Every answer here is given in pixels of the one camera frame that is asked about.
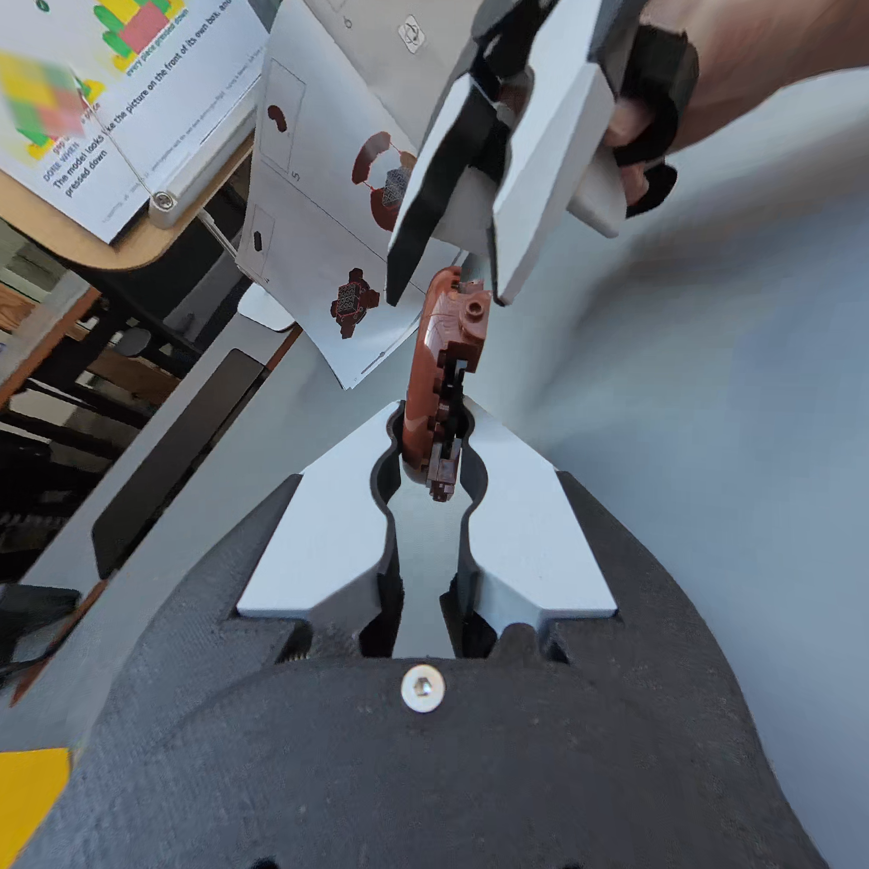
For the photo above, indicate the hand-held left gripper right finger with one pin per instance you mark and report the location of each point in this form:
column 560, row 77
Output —
column 536, row 543

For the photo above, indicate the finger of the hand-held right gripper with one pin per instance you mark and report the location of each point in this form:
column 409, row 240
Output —
column 550, row 149
column 434, row 176

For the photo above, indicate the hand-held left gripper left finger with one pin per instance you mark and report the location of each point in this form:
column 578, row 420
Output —
column 319, row 543

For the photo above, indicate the brown round brick model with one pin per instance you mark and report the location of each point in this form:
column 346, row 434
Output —
column 424, row 366

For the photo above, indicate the yellow plastic bin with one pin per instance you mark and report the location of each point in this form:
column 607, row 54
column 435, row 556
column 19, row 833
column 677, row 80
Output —
column 27, row 801

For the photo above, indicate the grey adjoining desk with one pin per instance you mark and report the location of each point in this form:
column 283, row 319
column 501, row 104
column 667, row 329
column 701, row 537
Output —
column 68, row 550

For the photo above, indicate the building instruction booklet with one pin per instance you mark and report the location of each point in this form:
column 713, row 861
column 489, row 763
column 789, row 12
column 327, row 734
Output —
column 319, row 170

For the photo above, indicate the printed instruction sheet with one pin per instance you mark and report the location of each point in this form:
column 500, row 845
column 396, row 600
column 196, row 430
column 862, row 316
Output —
column 136, row 102

